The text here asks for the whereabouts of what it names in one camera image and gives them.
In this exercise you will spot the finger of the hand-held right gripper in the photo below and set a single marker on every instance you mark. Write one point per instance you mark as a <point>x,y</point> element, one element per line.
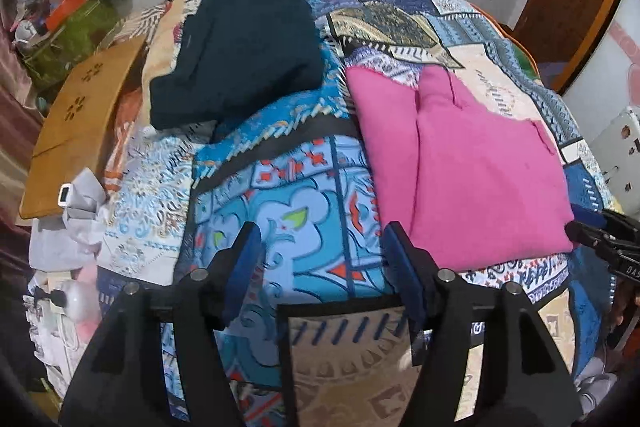
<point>590,214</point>
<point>595,237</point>

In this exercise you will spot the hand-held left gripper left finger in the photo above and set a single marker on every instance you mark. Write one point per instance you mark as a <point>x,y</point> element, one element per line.
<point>242,272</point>

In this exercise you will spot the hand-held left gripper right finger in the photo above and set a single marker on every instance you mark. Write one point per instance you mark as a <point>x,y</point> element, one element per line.
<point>405,272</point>

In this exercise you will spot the pink pants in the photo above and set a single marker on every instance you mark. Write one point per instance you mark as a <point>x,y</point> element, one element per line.
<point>475,177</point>

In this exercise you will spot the black pants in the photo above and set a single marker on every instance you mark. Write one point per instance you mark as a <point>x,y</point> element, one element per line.
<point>240,52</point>

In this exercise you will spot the white suitcase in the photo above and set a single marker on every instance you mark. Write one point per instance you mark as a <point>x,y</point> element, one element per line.
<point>620,152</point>

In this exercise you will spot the blue patchwork blanket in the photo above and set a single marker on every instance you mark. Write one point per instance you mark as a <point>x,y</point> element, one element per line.
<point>310,187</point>

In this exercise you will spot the white wardrobe with pink hearts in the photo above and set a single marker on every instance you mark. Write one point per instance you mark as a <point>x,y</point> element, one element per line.
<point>612,52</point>

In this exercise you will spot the wooden lap desk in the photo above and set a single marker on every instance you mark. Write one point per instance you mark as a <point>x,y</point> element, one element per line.
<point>80,127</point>

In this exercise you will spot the orange patterned bedsheet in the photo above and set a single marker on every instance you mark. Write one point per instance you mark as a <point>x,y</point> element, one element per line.
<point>150,52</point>

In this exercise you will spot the striped maroon curtain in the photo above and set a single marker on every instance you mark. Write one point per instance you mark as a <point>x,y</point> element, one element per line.
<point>12,117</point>

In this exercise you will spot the green storage bag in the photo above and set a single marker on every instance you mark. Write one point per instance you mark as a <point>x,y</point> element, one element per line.
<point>65,42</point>

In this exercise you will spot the red box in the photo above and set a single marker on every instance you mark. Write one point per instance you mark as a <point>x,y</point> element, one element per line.
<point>65,4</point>

